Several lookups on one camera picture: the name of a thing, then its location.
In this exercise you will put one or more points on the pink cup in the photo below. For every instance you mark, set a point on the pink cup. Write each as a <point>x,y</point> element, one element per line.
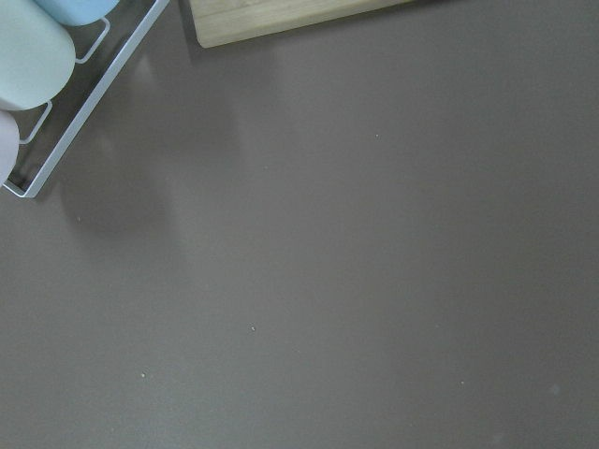
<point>9,144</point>

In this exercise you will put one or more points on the wooden cutting board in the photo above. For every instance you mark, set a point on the wooden cutting board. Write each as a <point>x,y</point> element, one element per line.
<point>222,22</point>

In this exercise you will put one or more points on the white cup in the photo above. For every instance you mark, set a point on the white cup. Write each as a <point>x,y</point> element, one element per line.
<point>37,56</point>

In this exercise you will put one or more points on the blue cup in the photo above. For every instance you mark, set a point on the blue cup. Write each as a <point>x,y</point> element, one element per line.
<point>77,12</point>

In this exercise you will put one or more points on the white wire cup rack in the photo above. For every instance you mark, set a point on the white wire cup rack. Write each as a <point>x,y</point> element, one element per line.
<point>102,49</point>

